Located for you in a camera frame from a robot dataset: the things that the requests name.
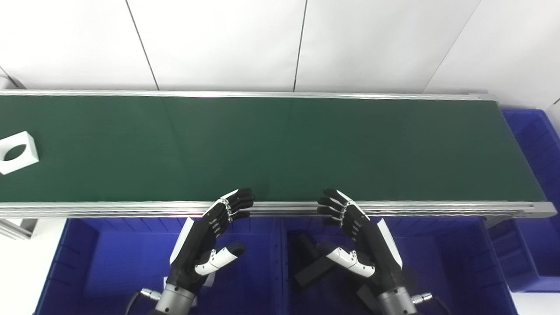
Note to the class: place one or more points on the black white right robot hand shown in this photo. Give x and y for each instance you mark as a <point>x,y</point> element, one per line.
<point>376,249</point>

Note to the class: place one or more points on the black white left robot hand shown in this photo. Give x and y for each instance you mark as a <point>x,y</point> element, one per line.
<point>192,249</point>

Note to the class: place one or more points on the white block with round hole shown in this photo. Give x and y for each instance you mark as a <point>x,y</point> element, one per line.
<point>30,146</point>

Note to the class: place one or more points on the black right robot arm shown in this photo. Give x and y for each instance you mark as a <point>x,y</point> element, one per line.
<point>396,304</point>

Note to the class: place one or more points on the black block part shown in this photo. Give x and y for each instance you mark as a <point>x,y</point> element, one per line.
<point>367,299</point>

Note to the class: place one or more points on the black T-shaped part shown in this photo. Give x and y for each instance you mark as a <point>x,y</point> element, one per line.
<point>313,271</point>

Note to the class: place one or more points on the blue bin with white parts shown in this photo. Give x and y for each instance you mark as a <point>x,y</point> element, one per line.
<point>118,271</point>

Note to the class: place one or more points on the blue bin with black parts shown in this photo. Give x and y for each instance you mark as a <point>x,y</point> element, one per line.
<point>450,271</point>

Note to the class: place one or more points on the blue plastic bin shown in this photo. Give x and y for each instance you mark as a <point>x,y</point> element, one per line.
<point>538,210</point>

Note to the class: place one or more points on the aluminium conveyor leg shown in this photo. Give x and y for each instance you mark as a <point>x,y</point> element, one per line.
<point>19,227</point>

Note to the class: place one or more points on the green conveyor belt aluminium frame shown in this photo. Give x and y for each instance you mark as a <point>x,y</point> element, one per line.
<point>280,144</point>

